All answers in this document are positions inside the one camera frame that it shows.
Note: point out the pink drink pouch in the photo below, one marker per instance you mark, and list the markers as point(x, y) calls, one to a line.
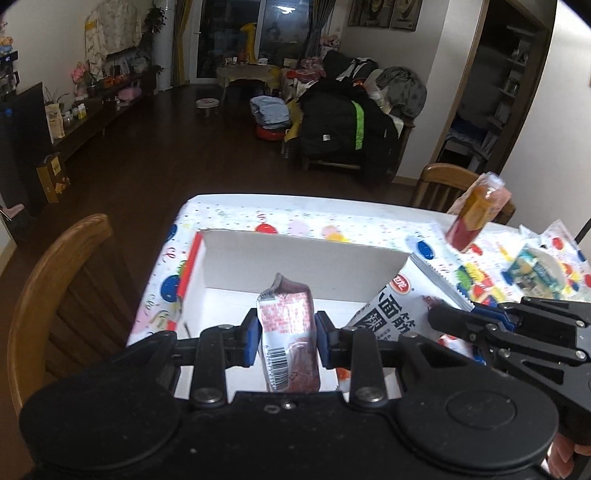
point(289, 337)

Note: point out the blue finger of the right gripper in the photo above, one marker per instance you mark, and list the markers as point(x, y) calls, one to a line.
point(495, 313)

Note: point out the wooden chair near box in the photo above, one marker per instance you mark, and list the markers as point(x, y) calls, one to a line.
point(76, 308)

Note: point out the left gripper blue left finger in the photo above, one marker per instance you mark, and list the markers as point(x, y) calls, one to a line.
point(219, 348)

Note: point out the red white cardboard box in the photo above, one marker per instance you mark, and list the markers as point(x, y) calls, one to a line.
point(229, 269)

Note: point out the dark tv cabinet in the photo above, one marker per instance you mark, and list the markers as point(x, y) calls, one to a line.
point(38, 136)

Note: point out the white gluten snack bag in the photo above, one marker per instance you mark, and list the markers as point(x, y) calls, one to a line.
point(403, 305)

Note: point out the person's right hand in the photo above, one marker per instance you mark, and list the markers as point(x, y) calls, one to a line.
point(560, 458)

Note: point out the black jacket on chair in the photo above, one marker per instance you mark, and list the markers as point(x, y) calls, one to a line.
point(343, 125)

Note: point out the soft tissue pack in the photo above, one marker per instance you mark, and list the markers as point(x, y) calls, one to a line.
point(536, 274)

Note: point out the orange drink bottle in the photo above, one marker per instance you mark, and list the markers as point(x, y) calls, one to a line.
point(474, 209)

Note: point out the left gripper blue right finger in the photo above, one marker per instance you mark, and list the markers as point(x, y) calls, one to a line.
point(358, 351)

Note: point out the wooden chair with pink cloth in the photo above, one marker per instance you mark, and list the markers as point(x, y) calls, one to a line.
point(441, 184)

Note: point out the balloon pattern tablecloth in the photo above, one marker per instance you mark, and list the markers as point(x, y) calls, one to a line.
point(477, 272)

